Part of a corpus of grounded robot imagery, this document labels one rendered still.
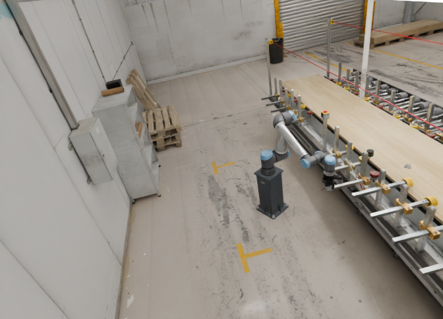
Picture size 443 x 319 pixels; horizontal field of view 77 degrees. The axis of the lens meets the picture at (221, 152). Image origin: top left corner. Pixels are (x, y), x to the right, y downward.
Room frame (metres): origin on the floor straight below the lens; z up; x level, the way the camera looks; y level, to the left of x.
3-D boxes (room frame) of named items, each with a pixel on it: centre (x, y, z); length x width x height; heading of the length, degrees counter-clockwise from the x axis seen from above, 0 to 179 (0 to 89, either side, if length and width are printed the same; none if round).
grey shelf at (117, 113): (3.89, 1.31, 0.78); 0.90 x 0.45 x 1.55; 5
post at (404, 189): (1.52, -1.30, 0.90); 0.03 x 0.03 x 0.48; 3
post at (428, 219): (1.27, -1.31, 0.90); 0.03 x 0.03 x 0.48; 3
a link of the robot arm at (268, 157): (2.74, -0.52, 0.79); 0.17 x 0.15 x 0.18; 106
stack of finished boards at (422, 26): (9.11, -6.44, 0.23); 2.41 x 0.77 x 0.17; 97
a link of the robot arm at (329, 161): (1.96, -0.92, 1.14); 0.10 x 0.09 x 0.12; 16
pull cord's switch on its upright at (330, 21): (4.89, -2.22, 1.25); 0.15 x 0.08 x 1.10; 3
